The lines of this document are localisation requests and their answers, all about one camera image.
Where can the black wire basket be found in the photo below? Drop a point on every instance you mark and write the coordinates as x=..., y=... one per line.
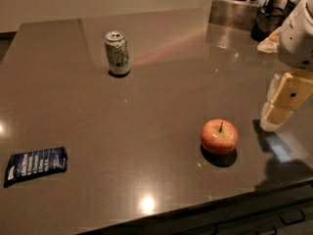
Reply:
x=268, y=18

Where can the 7up soda can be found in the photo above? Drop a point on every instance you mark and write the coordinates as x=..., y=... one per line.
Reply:
x=116, y=46

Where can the dark drawer handle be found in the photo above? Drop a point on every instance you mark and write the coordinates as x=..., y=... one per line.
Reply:
x=292, y=217

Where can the steel snack dispenser base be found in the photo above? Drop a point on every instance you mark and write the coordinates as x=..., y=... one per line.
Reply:
x=233, y=13

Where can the red yellow apple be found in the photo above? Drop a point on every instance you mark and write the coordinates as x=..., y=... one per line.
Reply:
x=219, y=137

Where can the dark blue snack packet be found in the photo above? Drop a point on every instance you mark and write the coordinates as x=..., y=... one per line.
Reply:
x=30, y=165

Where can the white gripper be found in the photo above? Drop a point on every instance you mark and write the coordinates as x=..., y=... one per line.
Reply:
x=297, y=44

